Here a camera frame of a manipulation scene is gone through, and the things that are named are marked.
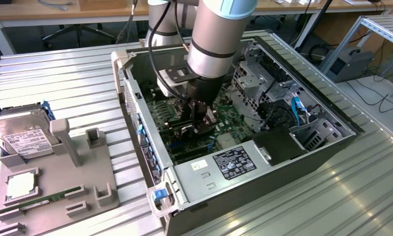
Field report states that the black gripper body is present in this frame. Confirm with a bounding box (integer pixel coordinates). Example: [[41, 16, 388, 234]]
[[185, 76, 225, 108]]

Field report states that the green Nvidia graphics card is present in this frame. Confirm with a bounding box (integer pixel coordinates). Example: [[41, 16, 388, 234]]
[[168, 121, 217, 142]]

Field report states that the green Dell motherboard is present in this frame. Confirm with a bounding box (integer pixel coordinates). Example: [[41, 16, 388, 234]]
[[144, 93, 260, 166]]

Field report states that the silver finned chipset heatsink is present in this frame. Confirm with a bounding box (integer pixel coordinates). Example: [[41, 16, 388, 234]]
[[217, 133, 242, 148]]

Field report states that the perforated metal disk bay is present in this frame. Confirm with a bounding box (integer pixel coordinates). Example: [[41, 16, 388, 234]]
[[230, 40, 304, 131]]

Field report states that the black plastic air shroud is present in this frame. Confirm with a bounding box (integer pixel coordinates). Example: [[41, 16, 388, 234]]
[[252, 127, 312, 167]]

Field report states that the grey labelled power supply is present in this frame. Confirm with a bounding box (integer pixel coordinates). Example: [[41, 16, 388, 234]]
[[165, 144, 276, 207]]

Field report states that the blue case latch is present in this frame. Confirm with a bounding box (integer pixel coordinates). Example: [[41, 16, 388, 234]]
[[150, 187, 169, 203]]

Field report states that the open black PC case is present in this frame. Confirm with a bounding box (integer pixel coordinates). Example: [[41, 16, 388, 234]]
[[110, 35, 361, 236]]

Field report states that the black office chair base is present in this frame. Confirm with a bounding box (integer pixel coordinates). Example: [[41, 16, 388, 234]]
[[40, 23, 116, 49]]

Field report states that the grey control box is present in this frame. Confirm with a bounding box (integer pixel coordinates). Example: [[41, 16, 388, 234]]
[[326, 48, 377, 84]]

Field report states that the brown cardboard box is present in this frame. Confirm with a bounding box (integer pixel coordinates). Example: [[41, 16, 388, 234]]
[[77, 0, 132, 12]]

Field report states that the grey plastic parts rack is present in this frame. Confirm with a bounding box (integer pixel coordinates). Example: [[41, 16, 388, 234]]
[[0, 118, 122, 236]]

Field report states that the blue plastic part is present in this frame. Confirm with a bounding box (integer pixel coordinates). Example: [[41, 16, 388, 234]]
[[0, 99, 58, 160]]

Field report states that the green RAM stick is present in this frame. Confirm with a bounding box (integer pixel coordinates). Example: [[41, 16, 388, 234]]
[[0, 188, 70, 213]]

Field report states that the silver CPU chip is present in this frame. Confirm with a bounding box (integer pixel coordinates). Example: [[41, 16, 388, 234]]
[[5, 171, 37, 198]]

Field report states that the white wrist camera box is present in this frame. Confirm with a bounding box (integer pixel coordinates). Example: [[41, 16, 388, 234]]
[[156, 67, 200, 98]]

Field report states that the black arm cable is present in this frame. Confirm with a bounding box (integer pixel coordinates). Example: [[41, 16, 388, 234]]
[[146, 0, 189, 100]]

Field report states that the blue SATA wire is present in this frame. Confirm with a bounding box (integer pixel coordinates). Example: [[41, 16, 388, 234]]
[[290, 96, 305, 124]]

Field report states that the black floor cable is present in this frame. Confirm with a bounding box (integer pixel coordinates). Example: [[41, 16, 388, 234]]
[[344, 36, 393, 113]]

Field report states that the grey network cable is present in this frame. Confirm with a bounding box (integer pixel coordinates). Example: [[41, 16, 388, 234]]
[[37, 0, 76, 11]]

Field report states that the aluminium profile frame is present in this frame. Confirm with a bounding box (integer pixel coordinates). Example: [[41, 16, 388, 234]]
[[318, 14, 393, 82]]

